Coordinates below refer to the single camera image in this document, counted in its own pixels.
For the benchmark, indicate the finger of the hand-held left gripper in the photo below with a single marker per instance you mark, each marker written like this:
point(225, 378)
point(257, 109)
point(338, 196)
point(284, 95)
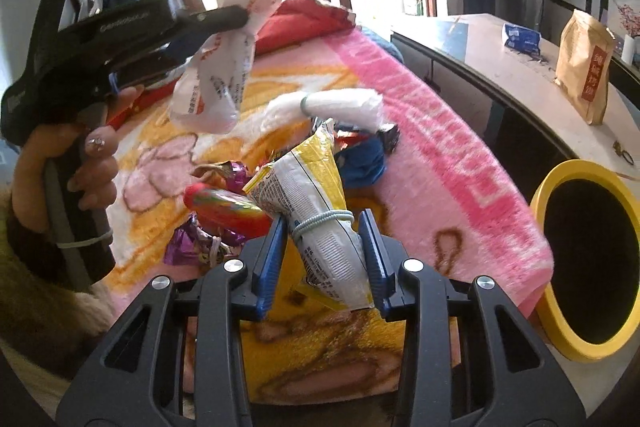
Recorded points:
point(215, 19)
point(150, 71)

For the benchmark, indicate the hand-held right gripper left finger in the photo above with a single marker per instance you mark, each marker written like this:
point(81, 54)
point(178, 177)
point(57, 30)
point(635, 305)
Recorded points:
point(272, 257)

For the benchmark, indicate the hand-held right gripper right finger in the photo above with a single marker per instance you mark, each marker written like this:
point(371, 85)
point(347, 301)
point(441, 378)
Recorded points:
point(372, 257)

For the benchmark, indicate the white red-print plastic wrapper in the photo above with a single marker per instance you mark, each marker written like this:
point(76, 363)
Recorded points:
point(220, 72)

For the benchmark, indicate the yellow white snack bag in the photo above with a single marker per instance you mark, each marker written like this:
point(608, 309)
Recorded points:
point(310, 187)

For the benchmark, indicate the yellow trash bin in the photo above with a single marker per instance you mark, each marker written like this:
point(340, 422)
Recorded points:
point(542, 227)

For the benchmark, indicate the person's left forearm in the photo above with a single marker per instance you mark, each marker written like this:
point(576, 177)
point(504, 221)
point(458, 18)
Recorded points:
point(30, 292)

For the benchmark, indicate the person's left hand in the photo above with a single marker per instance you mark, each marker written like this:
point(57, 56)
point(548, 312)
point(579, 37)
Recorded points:
point(95, 167)

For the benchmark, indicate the red rainbow candy wrapper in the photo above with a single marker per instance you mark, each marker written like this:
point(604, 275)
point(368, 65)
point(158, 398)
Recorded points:
point(220, 204)

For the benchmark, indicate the red cloth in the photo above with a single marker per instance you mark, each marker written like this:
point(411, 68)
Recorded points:
point(295, 27)

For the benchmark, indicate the blue plastic wrapper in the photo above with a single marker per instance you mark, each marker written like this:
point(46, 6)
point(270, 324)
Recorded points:
point(362, 164)

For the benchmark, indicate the purple gold foil wrapper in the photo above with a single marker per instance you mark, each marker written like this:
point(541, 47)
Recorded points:
point(225, 174)

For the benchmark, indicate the pink yellow printed blanket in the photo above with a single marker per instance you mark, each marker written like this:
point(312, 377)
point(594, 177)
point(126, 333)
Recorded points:
point(435, 157)

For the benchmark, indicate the dark foil wrapper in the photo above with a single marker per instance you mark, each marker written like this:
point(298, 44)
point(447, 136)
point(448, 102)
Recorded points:
point(389, 138)

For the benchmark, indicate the white rolled packet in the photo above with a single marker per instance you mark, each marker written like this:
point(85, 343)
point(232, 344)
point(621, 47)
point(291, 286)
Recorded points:
point(345, 104)

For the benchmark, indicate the dark blue quilt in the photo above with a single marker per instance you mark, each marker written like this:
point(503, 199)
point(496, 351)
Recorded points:
point(382, 44)

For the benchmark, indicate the grey table drawer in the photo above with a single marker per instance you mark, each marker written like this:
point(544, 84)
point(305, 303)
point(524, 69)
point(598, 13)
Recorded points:
point(462, 92)

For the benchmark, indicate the white plastic jar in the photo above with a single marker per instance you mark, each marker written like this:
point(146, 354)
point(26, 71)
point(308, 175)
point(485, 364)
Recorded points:
point(411, 2)

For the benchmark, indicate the white coffee table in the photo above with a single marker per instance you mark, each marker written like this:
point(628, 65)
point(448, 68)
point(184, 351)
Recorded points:
point(480, 42)

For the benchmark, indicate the blue tissue packet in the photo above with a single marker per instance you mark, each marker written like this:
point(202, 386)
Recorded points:
point(522, 38)

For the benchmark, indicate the small brown hair clip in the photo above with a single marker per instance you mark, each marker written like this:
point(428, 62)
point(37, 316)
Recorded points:
point(618, 147)

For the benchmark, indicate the brown paper bag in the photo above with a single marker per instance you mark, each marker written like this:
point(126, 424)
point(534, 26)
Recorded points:
point(582, 67)

